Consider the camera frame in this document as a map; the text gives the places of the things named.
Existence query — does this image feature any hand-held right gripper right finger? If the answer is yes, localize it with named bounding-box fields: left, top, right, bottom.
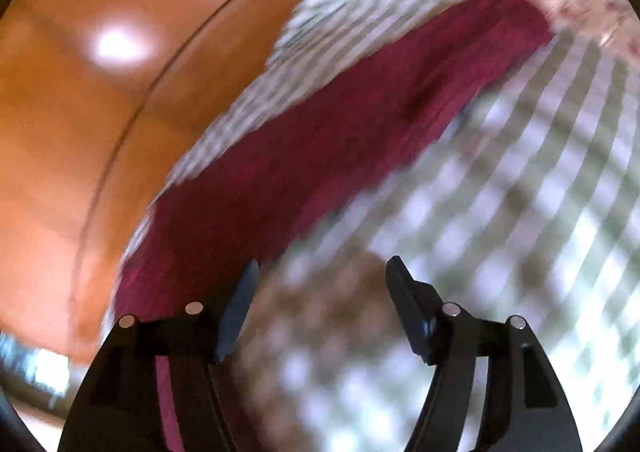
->
left=385, top=255, right=584, bottom=452

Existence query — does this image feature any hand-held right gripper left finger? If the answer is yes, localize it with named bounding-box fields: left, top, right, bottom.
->
left=57, top=259, right=260, bottom=452

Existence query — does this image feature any maroon knit garment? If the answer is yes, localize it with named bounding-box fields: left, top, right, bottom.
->
left=112, top=0, right=556, bottom=452

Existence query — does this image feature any green white striped bed sheet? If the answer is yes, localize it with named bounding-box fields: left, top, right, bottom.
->
left=100, top=0, right=635, bottom=452

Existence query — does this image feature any window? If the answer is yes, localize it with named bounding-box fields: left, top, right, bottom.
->
left=0, top=331, right=72, bottom=409

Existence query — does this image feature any wooden wardrobe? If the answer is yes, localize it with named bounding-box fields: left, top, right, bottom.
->
left=0, top=0, right=436, bottom=369

